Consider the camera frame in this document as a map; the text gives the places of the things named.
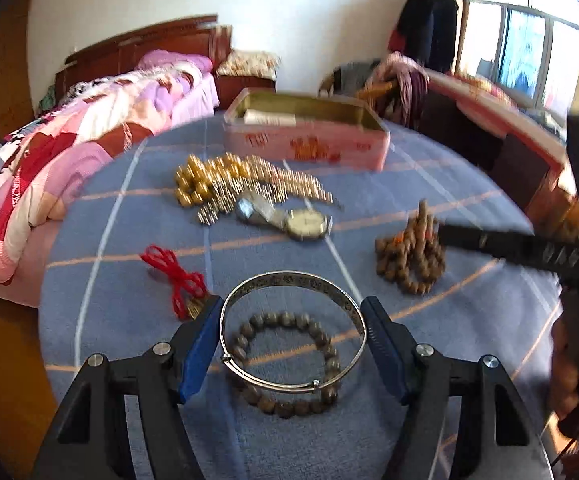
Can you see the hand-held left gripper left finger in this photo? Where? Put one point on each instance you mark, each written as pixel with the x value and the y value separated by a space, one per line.
pixel 199 350

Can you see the floral cushion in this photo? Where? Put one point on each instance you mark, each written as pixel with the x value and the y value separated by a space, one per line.
pixel 249 64

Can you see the wooden bed headboard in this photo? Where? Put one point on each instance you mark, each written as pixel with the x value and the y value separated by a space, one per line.
pixel 119 55

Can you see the hanging dark coats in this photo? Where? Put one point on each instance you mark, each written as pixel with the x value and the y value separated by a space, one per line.
pixel 424 20

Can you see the grey garment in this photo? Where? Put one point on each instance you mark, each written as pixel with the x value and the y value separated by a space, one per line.
pixel 354 76

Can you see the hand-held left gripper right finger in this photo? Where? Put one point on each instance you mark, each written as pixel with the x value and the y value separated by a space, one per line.
pixel 387 355

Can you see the purple pillow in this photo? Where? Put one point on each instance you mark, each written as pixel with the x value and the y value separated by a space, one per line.
pixel 174 60

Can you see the pink striped clothing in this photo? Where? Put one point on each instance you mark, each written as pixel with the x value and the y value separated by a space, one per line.
pixel 404 85

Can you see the pink patchwork quilt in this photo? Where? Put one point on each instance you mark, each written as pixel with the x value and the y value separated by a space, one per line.
pixel 69 150

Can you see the silver wristwatch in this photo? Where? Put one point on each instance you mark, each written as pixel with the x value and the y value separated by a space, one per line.
pixel 307 224

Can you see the pink tin box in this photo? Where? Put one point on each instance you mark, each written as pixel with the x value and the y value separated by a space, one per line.
pixel 304 145

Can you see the window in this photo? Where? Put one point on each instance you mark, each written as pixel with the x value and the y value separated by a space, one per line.
pixel 524 50

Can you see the red wooden desk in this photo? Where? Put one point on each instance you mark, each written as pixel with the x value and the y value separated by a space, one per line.
pixel 509 155

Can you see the blue checked tablecloth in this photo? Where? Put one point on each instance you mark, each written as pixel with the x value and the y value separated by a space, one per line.
pixel 119 260

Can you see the teal cloth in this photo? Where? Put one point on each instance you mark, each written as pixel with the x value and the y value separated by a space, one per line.
pixel 46 99

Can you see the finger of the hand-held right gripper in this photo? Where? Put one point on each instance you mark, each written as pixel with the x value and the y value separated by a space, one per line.
pixel 509 247

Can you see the white paper slip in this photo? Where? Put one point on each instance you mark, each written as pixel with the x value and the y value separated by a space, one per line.
pixel 269 117

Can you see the wooden nightstand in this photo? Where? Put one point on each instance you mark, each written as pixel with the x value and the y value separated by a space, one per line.
pixel 242 91

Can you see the silver bangle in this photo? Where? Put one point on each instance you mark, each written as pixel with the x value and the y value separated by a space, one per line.
pixel 229 287

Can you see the wicker chair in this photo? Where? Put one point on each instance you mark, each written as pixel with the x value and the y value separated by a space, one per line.
pixel 377 91

